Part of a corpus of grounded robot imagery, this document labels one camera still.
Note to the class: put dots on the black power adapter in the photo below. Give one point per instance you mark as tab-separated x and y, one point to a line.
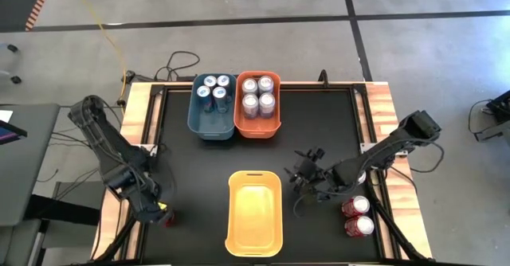
129	76

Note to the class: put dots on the orange plastic bin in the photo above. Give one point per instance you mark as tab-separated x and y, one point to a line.
257	127

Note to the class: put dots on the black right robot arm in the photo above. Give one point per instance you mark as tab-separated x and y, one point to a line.
390	146

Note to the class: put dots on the black mat with orange stripes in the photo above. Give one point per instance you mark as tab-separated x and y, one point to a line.
16	3

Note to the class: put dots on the black chair caster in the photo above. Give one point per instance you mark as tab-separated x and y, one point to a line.
12	48
16	79

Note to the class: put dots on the yellow plastic bin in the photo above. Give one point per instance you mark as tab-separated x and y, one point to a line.
253	214

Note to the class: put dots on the white paper sheet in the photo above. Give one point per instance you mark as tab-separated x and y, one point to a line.
5	115

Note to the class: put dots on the blue plastic bin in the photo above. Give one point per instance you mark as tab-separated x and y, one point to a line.
211	126

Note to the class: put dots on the black aluminium table frame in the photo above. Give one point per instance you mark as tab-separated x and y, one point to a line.
394	234

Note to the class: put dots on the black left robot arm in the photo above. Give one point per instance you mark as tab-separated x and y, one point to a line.
107	146

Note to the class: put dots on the dark tablet screen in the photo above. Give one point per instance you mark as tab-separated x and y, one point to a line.
10	132

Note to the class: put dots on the black table clamp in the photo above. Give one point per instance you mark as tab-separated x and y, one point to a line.
323	79

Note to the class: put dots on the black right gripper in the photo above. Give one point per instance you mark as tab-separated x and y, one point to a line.
315	174

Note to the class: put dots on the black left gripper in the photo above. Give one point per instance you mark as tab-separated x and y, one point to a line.
149	206

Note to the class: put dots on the grey desk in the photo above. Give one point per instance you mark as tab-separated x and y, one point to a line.
28	158

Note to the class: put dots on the black floor device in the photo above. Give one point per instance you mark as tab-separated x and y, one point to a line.
500	106

